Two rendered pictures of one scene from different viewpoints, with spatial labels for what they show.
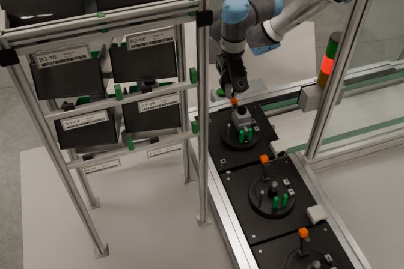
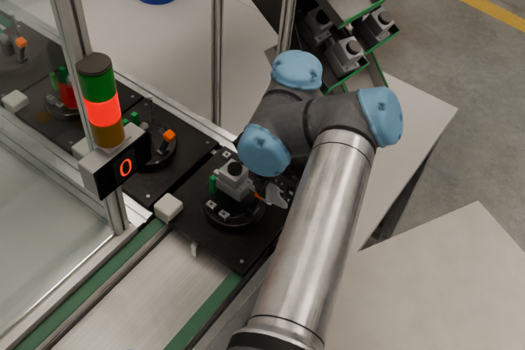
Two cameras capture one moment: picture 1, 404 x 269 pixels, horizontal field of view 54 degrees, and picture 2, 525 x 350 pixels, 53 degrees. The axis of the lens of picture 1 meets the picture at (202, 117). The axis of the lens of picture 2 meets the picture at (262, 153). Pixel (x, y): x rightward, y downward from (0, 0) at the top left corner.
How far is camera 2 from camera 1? 1.49 m
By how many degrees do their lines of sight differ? 76
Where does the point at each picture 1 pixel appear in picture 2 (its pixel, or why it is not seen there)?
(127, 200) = not seen: hidden behind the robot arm
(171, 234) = (237, 114)
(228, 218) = (182, 114)
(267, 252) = (124, 98)
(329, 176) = not seen: hidden behind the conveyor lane
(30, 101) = not seen: outside the picture
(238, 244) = (158, 99)
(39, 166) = (421, 106)
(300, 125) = (158, 299)
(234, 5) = (295, 55)
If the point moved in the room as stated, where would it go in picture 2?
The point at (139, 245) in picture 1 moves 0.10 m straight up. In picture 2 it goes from (258, 94) to (260, 67)
